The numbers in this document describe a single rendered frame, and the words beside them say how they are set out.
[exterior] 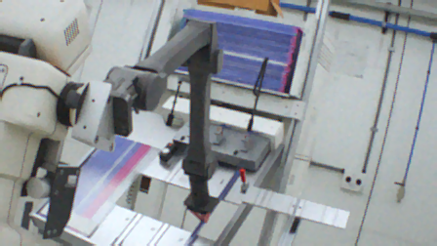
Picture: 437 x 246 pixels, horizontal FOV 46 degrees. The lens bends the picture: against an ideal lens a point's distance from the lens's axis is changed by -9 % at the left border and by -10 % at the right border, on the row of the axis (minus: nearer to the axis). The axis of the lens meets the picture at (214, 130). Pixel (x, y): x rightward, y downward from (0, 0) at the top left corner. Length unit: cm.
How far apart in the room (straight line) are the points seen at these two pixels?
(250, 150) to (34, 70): 118
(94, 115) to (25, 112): 13
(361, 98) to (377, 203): 67
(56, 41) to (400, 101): 275
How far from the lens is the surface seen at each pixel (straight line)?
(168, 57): 124
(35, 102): 101
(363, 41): 365
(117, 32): 438
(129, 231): 191
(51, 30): 107
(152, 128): 230
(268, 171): 204
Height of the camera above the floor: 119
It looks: level
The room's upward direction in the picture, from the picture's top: 15 degrees clockwise
